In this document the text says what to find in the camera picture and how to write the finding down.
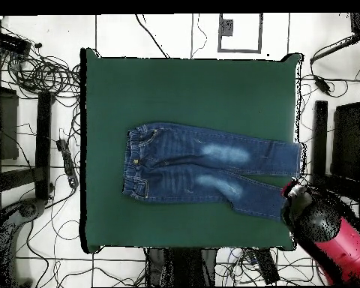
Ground blue denim jeans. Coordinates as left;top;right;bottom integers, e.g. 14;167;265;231
121;121;303;223

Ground black flat box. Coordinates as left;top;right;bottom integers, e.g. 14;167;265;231
330;100;360;182

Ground black rectangular device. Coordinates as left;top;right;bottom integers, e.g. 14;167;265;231
253;247;281;285

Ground black power adapter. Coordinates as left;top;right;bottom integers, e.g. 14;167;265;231
313;74;333;95

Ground black rod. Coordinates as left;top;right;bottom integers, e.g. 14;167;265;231
309;33;360;65

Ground dark green table cloth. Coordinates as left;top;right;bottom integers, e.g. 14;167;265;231
79;47;302;254

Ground small grey square plate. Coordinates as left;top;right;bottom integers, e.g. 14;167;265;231
218;18;235;38

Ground black power strip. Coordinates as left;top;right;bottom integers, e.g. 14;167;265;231
55;138;80;189

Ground black grey stand base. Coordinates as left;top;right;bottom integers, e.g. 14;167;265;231
0;197;47;287

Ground black power box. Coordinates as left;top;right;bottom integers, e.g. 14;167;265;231
0;30;33;57

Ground black stand frame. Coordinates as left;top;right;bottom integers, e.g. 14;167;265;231
310;100;360;205
0;90;55;201

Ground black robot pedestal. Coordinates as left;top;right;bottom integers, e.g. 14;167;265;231
145;247;218;287

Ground grey square frame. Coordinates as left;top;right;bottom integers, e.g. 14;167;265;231
217;12;263;55

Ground tangled black cable bundle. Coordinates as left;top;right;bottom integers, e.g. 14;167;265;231
5;50;82;100

